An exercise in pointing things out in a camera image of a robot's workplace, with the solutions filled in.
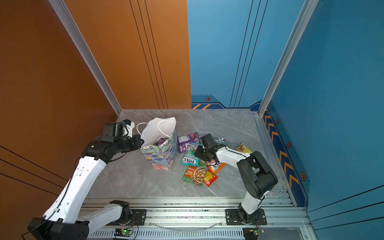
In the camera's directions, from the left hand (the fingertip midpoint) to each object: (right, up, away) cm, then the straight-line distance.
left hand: (144, 139), depth 75 cm
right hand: (+25, -11, +17) cm, 32 cm away
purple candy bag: (+17, -3, +25) cm, 30 cm away
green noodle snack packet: (+26, -22, +12) cm, 36 cm away
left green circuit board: (-8, -44, -4) cm, 45 cm away
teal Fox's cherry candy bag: (+43, -3, +24) cm, 49 cm away
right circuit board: (+53, -45, -5) cm, 69 cm away
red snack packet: (+34, -23, +10) cm, 42 cm away
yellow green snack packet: (+56, -7, +19) cm, 59 cm away
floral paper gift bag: (+2, -3, +21) cm, 21 cm away
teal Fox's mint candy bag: (+22, -13, +16) cm, 30 cm away
